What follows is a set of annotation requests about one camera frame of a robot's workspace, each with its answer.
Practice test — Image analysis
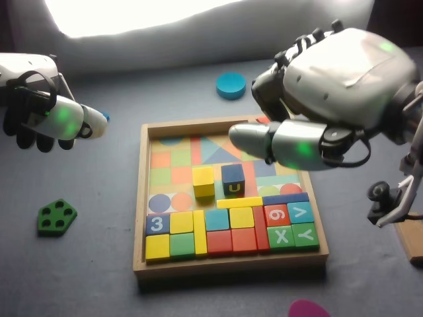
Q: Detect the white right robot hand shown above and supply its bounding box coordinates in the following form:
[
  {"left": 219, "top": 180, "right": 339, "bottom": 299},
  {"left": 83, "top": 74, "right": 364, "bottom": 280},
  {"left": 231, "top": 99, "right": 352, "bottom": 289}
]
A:
[{"left": 228, "top": 18, "right": 420, "bottom": 172}]

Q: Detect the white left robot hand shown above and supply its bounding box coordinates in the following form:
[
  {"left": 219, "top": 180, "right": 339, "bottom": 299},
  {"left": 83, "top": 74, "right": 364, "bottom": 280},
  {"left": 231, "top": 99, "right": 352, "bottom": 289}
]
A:
[{"left": 0, "top": 52, "right": 111, "bottom": 153}]

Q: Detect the dark blue cube letter U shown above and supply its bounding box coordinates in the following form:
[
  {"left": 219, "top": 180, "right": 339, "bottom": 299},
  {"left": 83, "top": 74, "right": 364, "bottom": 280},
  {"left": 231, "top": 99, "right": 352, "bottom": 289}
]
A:
[{"left": 220, "top": 164, "right": 246, "bottom": 196}]

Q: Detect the yellow cube block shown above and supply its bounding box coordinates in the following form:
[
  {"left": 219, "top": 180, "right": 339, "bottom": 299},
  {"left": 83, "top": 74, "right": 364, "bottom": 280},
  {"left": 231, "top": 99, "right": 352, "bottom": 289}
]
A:
[{"left": 192, "top": 166, "right": 216, "bottom": 199}]

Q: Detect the green pentagon block with holes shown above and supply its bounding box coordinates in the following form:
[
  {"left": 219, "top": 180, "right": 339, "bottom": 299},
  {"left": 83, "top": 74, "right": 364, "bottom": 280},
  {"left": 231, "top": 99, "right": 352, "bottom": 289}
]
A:
[{"left": 37, "top": 198, "right": 79, "bottom": 238}]

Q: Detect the plain wooden plank block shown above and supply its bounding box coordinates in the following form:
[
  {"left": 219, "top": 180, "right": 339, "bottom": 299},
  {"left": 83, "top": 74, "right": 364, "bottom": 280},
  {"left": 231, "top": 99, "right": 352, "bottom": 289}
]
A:
[{"left": 393, "top": 219, "right": 423, "bottom": 265}]

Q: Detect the blue round disc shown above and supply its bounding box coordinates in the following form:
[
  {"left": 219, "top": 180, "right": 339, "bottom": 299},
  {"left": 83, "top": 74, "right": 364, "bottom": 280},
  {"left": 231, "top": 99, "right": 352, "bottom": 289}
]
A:
[{"left": 215, "top": 71, "right": 247, "bottom": 100}]

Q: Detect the dark blue long bar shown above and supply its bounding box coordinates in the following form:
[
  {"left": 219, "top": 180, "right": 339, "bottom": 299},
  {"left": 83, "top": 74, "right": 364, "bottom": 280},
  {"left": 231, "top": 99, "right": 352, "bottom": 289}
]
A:
[{"left": 262, "top": 192, "right": 311, "bottom": 206}]

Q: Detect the grey table cloth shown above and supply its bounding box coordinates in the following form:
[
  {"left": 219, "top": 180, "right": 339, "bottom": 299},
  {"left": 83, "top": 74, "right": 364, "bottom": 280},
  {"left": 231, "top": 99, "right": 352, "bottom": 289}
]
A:
[{"left": 0, "top": 46, "right": 423, "bottom": 317}]

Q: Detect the white backdrop sheet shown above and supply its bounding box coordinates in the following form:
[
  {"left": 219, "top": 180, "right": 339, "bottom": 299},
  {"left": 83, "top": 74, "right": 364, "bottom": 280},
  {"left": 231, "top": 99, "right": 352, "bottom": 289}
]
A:
[{"left": 13, "top": 0, "right": 377, "bottom": 79}]

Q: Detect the yellow long flat bar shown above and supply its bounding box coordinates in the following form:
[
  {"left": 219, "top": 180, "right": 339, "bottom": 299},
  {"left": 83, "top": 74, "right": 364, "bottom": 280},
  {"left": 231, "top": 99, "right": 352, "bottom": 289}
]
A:
[{"left": 217, "top": 196, "right": 264, "bottom": 209}]

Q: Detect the red long bar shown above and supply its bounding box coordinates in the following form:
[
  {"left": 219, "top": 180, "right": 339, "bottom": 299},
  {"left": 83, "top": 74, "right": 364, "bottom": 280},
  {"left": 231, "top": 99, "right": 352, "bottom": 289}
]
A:
[{"left": 252, "top": 206, "right": 271, "bottom": 252}]

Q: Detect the wooden tray with printed base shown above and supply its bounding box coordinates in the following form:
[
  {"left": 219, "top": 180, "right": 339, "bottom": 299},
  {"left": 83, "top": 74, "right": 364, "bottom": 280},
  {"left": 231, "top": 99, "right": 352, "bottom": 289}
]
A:
[{"left": 132, "top": 114, "right": 330, "bottom": 282}]

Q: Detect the magenta flat rounded piece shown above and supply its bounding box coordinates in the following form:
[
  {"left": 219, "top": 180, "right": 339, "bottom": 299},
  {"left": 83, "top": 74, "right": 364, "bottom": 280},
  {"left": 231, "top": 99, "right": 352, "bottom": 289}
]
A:
[{"left": 288, "top": 299, "right": 331, "bottom": 317}]

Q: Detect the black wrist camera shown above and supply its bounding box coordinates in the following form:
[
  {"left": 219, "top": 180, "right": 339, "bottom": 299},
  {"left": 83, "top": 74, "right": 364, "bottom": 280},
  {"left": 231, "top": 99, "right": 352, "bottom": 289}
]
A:
[{"left": 366, "top": 180, "right": 403, "bottom": 226}]

